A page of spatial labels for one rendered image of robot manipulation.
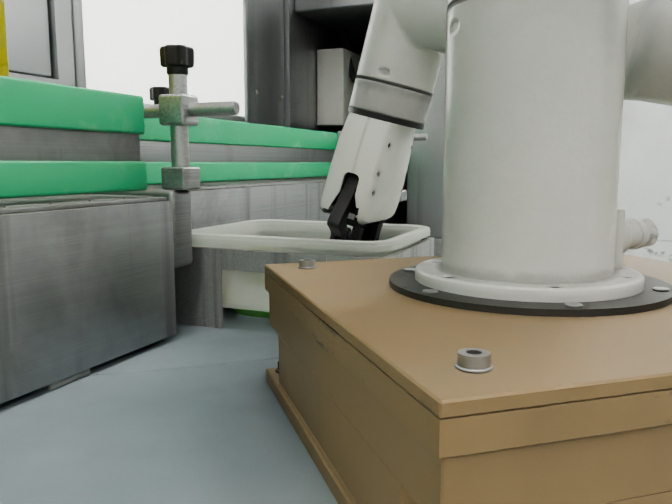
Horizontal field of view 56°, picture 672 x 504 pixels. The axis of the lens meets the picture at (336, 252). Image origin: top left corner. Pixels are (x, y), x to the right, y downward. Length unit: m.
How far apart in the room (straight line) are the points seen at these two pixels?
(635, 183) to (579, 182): 3.74
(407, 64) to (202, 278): 0.28
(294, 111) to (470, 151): 1.15
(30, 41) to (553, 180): 0.67
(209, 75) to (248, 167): 0.27
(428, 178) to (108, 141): 0.91
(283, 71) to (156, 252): 0.95
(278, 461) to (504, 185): 0.19
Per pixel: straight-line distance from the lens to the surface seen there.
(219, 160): 0.85
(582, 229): 0.34
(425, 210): 1.37
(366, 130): 0.58
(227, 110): 0.56
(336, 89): 1.57
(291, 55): 1.48
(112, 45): 0.96
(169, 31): 1.06
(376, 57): 0.60
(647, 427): 0.25
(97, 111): 0.54
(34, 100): 0.49
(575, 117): 0.34
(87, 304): 0.50
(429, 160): 1.36
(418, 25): 0.58
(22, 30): 0.86
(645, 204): 4.08
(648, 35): 0.53
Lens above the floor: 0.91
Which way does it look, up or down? 8 degrees down
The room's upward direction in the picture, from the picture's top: straight up
